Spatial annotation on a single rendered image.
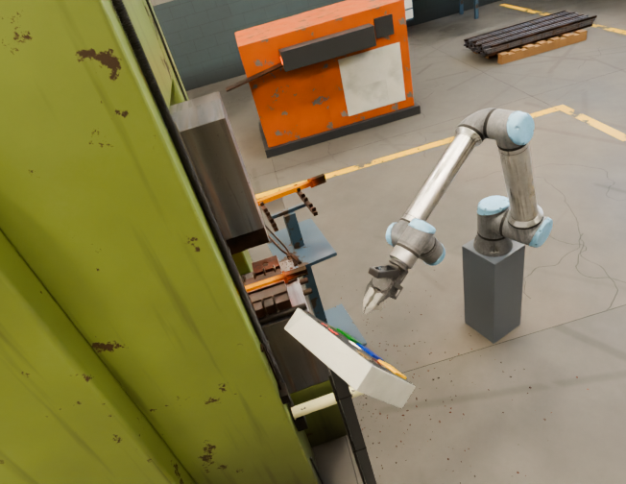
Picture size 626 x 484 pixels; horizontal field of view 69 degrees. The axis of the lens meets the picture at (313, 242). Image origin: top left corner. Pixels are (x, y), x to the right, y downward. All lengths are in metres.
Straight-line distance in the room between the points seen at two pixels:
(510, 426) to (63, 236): 2.11
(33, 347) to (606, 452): 2.29
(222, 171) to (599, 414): 2.08
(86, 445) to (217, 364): 0.45
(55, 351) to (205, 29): 8.20
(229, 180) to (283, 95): 3.87
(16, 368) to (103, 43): 0.84
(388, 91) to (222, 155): 4.26
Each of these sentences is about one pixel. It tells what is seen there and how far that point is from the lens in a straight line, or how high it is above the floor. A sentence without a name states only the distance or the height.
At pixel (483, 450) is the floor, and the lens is 2.48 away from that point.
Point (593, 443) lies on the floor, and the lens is 2.58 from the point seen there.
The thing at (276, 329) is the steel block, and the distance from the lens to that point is 1.87.
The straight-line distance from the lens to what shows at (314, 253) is 2.38.
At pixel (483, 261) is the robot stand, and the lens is 2.47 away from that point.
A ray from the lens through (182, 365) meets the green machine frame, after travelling 1.54.
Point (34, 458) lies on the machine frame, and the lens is 1.72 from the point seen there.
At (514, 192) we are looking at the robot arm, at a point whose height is 1.06.
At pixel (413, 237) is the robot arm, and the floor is 1.23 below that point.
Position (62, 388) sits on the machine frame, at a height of 1.30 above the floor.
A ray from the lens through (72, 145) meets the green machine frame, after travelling 1.16.
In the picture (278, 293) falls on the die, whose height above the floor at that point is 0.99.
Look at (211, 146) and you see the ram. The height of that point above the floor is 1.69.
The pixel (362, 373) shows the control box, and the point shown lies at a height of 1.18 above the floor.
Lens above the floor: 2.18
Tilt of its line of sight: 35 degrees down
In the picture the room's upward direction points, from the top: 16 degrees counter-clockwise
